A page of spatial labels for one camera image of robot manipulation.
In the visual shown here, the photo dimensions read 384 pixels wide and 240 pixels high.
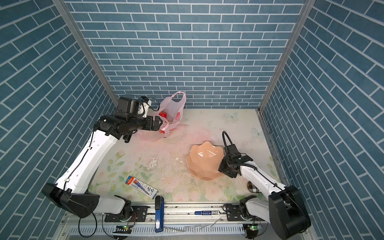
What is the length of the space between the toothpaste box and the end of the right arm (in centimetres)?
39

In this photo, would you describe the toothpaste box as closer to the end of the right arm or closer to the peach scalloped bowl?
the peach scalloped bowl

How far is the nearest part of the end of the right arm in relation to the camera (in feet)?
2.06

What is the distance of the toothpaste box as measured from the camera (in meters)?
0.80
